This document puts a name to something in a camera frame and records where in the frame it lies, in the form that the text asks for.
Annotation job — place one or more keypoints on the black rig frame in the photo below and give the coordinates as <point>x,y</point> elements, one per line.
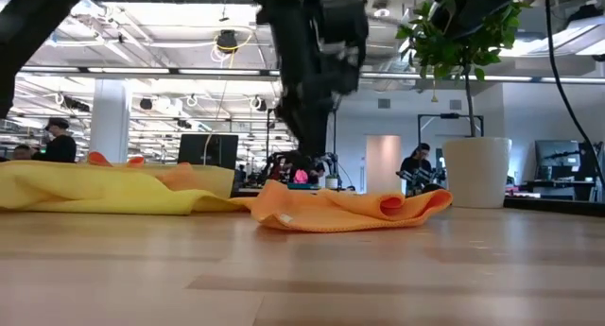
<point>449,115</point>

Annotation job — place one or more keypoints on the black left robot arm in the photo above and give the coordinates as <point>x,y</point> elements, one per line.
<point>38,33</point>

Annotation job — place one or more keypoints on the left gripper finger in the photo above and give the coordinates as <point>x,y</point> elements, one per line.
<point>307,127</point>

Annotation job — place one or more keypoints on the plain orange microfiber towel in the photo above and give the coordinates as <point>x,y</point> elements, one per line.
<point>97,159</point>

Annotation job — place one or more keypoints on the black monitor back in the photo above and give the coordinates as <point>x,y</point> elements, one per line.
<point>208,151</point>

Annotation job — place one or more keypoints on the small pink cloth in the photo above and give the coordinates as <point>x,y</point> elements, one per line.
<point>300,176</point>

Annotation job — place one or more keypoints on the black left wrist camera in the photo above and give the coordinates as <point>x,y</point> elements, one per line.
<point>345,23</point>

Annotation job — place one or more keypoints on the blue flat tray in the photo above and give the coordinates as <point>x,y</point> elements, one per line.
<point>302,186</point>

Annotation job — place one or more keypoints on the long ceiling light strip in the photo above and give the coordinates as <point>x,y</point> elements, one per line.
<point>217,72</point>

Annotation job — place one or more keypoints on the yellow microfiber towel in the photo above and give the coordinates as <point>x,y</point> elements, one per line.
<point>71,189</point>

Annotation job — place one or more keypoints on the orange towel with white label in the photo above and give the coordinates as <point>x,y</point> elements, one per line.
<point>331,212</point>

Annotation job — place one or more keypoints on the white building column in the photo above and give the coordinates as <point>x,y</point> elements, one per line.
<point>108,123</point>

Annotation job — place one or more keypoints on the green plant in white pot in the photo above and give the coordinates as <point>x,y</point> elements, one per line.
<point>477,175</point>

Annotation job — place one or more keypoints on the person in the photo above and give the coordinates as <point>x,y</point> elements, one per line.
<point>59,146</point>
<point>19,153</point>
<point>413,165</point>

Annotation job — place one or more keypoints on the grey computer monitor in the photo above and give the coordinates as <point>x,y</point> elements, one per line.
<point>558,153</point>

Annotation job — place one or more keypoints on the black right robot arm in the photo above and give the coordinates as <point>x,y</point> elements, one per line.
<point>472,5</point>

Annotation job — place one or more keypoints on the black aluminium table frame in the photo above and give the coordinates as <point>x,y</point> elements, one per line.
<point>553,205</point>

